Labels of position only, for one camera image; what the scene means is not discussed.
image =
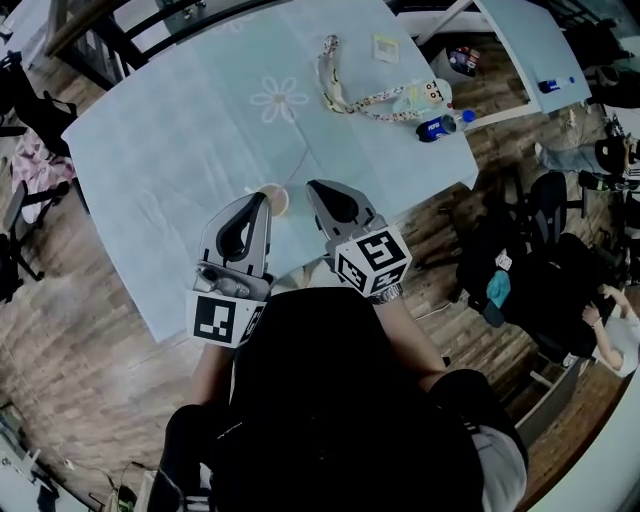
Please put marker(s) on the person's right forearm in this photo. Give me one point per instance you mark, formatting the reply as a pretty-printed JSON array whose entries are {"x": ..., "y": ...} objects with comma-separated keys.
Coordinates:
[{"x": 405, "y": 340}]

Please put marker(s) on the black office chair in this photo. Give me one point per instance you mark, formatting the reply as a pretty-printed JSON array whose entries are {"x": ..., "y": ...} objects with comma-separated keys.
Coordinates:
[
  {"x": 42, "y": 120},
  {"x": 550, "y": 195},
  {"x": 10, "y": 270},
  {"x": 550, "y": 300}
]

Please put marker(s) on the white grey garment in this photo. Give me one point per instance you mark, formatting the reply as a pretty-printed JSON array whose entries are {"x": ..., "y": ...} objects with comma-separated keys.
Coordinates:
[{"x": 500, "y": 465}]

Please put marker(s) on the pale paper cup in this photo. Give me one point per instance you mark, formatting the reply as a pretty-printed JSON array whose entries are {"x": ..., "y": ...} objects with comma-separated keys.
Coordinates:
[{"x": 279, "y": 200}]

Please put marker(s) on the yellow white paper packet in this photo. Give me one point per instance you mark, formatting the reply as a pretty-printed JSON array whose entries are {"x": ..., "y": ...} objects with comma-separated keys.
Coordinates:
[{"x": 385, "y": 48}]

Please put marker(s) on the pink white cloth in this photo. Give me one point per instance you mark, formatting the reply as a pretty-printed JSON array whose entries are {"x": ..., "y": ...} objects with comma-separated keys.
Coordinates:
[{"x": 35, "y": 165}]

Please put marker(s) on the grey metal beam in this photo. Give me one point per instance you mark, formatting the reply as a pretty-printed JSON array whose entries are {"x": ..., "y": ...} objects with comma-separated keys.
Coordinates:
[{"x": 550, "y": 400}]

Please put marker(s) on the black railing with wooden handrail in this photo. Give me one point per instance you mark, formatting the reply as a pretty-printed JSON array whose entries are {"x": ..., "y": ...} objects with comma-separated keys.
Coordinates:
[{"x": 75, "y": 25}]

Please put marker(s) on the small blue label bottle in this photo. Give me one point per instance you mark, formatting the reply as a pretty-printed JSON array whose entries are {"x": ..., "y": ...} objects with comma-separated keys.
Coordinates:
[{"x": 550, "y": 86}]

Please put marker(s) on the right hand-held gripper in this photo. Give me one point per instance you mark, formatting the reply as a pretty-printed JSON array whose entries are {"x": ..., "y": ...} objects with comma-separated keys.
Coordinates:
[{"x": 380, "y": 250}]

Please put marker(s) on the white waste bin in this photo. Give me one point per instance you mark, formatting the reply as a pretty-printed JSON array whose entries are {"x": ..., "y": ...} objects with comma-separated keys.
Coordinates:
[{"x": 442, "y": 67}]

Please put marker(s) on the small white card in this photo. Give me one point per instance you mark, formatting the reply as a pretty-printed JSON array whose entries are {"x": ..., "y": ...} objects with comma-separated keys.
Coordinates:
[{"x": 503, "y": 261}]

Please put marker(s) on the light blue tablecloth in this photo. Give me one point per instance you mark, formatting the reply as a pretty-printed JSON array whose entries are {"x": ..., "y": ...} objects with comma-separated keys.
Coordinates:
[{"x": 200, "y": 125}]

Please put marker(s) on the teal cloth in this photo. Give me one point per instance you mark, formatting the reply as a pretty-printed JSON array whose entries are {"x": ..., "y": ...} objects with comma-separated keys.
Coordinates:
[{"x": 500, "y": 290}]

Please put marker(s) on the white side table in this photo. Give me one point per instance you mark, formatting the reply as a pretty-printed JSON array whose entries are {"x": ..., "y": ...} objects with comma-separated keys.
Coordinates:
[{"x": 530, "y": 40}]

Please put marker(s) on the silver wristwatch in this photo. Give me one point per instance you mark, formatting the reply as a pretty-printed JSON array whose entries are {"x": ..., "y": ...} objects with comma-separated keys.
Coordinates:
[{"x": 387, "y": 296}]

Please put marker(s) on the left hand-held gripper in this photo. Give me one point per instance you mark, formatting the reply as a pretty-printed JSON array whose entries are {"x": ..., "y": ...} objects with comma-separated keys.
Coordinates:
[{"x": 215, "y": 315}]

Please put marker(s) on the blue label soda bottle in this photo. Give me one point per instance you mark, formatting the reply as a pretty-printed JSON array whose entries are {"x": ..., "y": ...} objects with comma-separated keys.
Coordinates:
[{"x": 435, "y": 130}]

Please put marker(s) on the person's left forearm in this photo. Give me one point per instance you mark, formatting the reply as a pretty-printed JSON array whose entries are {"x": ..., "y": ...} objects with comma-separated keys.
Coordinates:
[{"x": 212, "y": 375}]

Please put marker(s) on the person's black shirt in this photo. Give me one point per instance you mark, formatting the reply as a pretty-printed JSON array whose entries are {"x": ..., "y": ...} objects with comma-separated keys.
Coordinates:
[{"x": 325, "y": 400}]

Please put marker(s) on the white cloth covered table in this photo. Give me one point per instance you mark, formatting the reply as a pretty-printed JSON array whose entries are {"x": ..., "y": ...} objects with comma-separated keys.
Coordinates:
[{"x": 20, "y": 20}]

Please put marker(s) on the cartoon badge holder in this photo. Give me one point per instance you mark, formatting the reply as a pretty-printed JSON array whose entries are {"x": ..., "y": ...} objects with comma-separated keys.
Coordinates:
[{"x": 425, "y": 95}]

